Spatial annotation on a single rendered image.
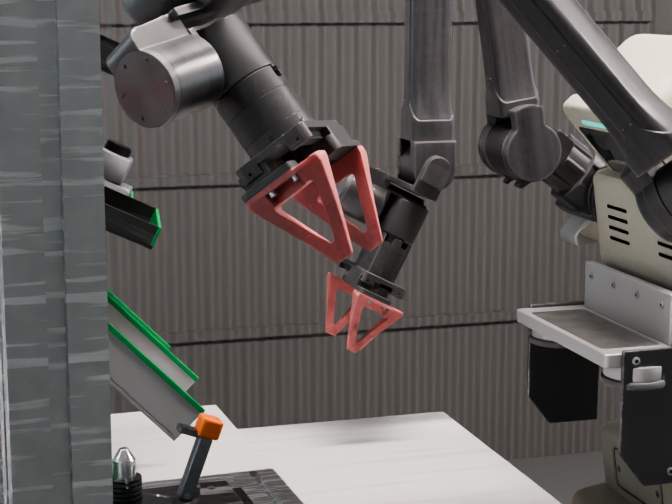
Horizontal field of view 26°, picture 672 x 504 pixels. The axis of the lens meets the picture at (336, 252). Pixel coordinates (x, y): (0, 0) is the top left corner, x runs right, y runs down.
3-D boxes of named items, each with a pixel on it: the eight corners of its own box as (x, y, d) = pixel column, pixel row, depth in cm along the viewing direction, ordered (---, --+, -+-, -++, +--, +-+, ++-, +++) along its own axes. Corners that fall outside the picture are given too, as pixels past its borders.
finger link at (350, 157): (416, 220, 116) (349, 124, 117) (396, 227, 109) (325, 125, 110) (349, 268, 118) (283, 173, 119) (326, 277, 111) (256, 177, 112)
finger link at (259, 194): (397, 226, 110) (326, 125, 110) (375, 234, 103) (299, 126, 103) (327, 277, 111) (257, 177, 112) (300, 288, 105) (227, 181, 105)
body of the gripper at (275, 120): (350, 139, 115) (297, 63, 116) (315, 141, 105) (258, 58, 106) (287, 186, 117) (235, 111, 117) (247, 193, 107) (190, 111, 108)
